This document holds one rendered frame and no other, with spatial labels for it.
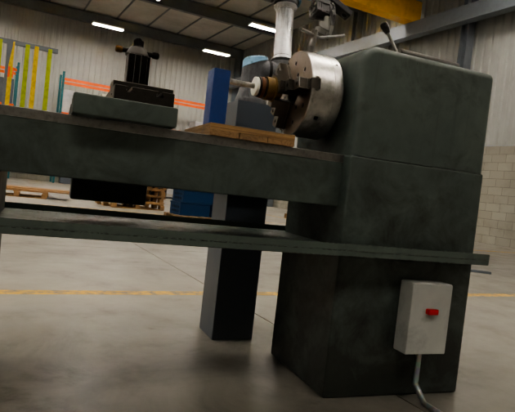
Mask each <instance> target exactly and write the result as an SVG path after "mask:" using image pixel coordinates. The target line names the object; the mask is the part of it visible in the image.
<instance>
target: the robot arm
mask: <svg viewBox="0 0 515 412"><path fill-rule="evenodd" d="M263 1H266V2H271V3H274V9H275V11H276V22H275V48H274V57H272V58H271V61H268V58H267V57H266V56H247V57H245V58H244V61H243V66H242V74H241V81H245V82H250V83H251V82H252V81H253V78H254V77H259V76H260V77H266V76H267V77H271V76H272V75H273V74H275V72H276V68H277V67H278V65H279V63H284V64H288V63H289V59H290V58H291V56H292V42H293V14H294V12H295V11H296V10H297V9H298V8H299V7H300V5H301V2H302V0H263ZM308 1H311V5H310V6H309V19H311V20H322V21H321V22H320V23H319V26H316V27H315V29H318V33H319V34H322V35H324V36H327V35H331V34H332V32H333V29H334V23H335V18H336V14H337V15H339V16H340V17H341V18H343V19H344V20H347V19H348V18H349V17H350V16H351V15H352V10H351V9H349V8H348V7H347V6H346V5H344V4H343V3H342V2H340V1H339V0H308ZM310 11H311V16H310ZM237 100H242V101H250V102H255V103H259V104H264V105H266V100H262V99H261V98H258V97H255V96H252V94H251V88H248V87H240V89H239V91H238V94H237V96H236V98H235V101H237Z"/></svg>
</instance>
